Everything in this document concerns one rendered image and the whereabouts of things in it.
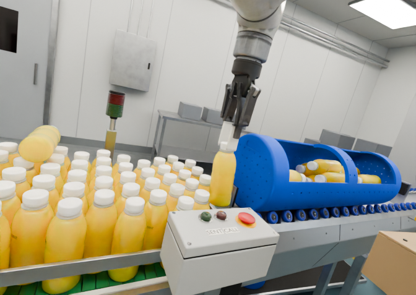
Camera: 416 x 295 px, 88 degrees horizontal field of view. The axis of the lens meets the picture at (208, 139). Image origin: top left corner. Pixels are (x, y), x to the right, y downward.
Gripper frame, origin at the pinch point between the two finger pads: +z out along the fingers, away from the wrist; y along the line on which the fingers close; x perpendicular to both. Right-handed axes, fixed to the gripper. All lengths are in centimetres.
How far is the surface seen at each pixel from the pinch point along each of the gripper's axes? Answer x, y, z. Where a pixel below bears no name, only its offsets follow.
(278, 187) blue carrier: -20.2, -4.2, 13.4
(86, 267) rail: 31.4, -10.8, 26.8
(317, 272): -139, 33, 109
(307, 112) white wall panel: -396, 297, -21
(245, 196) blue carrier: -17.7, 6.5, 22.7
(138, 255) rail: 22.1, -10.8, 25.7
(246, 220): 4.9, -20.2, 12.2
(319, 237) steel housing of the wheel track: -54, -3, 37
